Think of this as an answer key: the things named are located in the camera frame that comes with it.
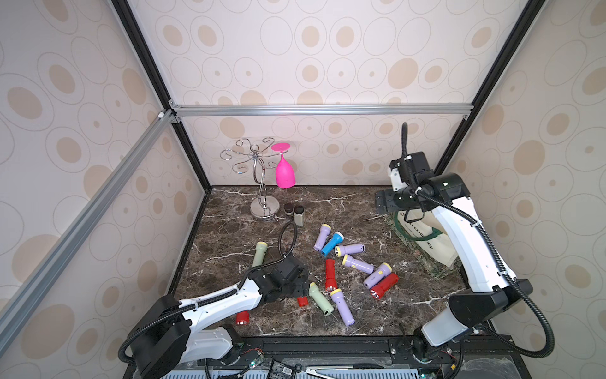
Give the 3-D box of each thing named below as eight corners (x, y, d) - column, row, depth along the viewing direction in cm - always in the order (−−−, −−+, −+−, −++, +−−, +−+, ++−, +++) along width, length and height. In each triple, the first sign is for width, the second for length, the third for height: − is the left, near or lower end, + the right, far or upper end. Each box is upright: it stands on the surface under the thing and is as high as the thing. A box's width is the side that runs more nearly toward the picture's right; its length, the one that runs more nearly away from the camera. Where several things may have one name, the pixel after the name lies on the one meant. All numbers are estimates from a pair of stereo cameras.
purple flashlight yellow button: (368, 290, 88) (370, 286, 85) (361, 282, 90) (363, 278, 87) (390, 272, 93) (393, 268, 90) (383, 265, 95) (385, 260, 91)
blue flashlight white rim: (319, 252, 99) (319, 247, 95) (335, 235, 104) (336, 230, 101) (327, 258, 97) (328, 253, 94) (343, 240, 102) (344, 235, 99)
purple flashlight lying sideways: (336, 259, 96) (337, 254, 93) (333, 251, 98) (334, 246, 96) (364, 254, 97) (366, 249, 95) (361, 246, 100) (363, 241, 97)
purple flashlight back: (311, 249, 100) (311, 244, 97) (322, 227, 107) (322, 222, 104) (320, 252, 98) (320, 248, 96) (330, 230, 106) (331, 225, 103)
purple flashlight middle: (341, 263, 95) (342, 259, 92) (343, 257, 97) (344, 253, 94) (371, 275, 91) (373, 271, 89) (373, 268, 93) (375, 264, 91)
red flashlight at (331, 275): (325, 291, 87) (326, 289, 86) (324, 261, 95) (324, 258, 94) (337, 291, 87) (338, 289, 86) (335, 261, 95) (335, 258, 94)
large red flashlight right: (376, 301, 86) (378, 298, 83) (368, 292, 88) (370, 288, 86) (399, 283, 90) (401, 279, 88) (391, 274, 92) (393, 271, 90)
